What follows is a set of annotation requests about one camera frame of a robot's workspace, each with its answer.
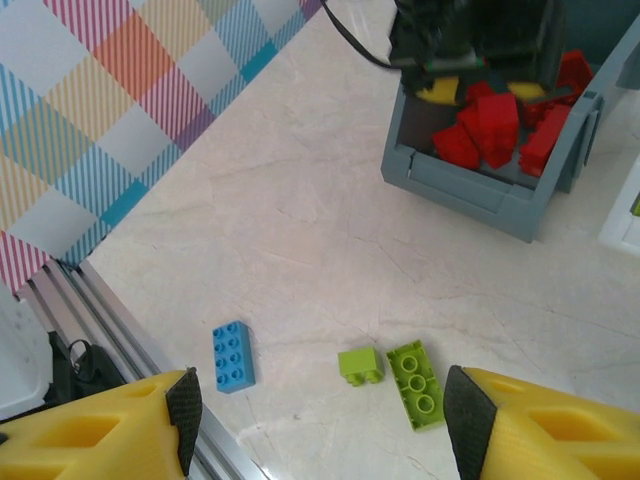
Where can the wide aluminium mounting rail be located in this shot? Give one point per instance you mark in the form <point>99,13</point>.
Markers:
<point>145,357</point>

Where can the white plastic bin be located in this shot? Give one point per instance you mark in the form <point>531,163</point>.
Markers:
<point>622,220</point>

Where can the small green lego brick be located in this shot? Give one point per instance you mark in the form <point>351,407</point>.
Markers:
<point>359,362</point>

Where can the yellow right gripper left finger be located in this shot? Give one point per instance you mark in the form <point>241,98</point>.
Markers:
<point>90,440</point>

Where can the grey plastic bin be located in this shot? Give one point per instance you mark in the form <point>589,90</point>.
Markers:
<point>475,192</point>

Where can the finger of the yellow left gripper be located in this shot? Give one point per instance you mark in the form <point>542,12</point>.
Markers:
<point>527,91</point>
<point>440,92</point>

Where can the blue two-by-four lego brick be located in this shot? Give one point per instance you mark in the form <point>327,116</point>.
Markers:
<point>234,359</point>

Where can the large red lego arch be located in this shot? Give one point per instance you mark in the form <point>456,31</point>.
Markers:
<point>575,75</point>

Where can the green two-by-four lego brick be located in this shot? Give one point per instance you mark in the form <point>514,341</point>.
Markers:
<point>416,387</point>

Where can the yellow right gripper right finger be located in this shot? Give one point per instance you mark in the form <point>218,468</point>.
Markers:
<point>560,440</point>

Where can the red two-by-four lego brick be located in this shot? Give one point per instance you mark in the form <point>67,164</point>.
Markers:
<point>545,140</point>

